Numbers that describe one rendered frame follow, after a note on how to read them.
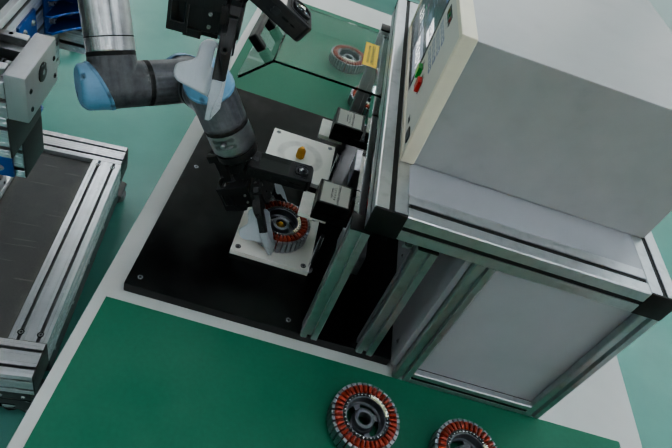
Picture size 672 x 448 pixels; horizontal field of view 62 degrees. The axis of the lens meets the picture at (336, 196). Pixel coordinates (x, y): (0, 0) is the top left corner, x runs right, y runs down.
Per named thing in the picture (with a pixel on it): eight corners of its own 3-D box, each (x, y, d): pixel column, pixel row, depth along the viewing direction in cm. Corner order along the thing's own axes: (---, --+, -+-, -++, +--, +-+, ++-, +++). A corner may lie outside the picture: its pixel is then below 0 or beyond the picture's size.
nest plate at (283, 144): (259, 171, 121) (260, 166, 120) (273, 131, 132) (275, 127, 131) (325, 191, 122) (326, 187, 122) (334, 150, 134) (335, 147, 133)
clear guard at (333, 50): (236, 77, 102) (242, 49, 98) (266, 21, 119) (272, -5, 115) (404, 133, 105) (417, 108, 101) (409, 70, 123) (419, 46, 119)
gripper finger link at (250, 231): (246, 256, 104) (239, 207, 103) (276, 254, 103) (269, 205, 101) (240, 261, 101) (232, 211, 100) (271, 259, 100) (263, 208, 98)
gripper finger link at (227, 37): (210, 79, 67) (226, 6, 66) (225, 82, 67) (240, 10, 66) (208, 78, 62) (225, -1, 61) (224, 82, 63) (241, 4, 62)
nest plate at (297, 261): (229, 253, 103) (230, 248, 102) (248, 199, 114) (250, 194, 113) (306, 276, 104) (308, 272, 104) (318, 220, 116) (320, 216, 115)
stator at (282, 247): (242, 243, 104) (245, 230, 101) (258, 203, 112) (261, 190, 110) (299, 262, 105) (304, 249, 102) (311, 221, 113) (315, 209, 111)
